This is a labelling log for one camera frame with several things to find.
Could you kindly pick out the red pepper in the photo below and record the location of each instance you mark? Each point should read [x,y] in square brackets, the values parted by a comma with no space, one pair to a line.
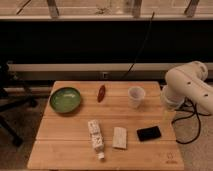
[101,93]

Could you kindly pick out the white patterned bottle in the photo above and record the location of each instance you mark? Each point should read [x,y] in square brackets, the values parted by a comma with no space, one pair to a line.
[96,138]

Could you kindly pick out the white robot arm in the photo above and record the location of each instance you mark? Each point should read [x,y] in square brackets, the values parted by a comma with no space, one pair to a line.
[187,81]

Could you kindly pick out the black smartphone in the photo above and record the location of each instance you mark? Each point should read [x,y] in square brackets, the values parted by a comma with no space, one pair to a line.
[149,133]

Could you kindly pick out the white rectangular block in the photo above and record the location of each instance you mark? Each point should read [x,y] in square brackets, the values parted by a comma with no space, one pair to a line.
[120,138]

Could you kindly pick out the green ceramic bowl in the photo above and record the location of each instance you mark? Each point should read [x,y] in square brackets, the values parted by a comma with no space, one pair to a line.
[65,99]

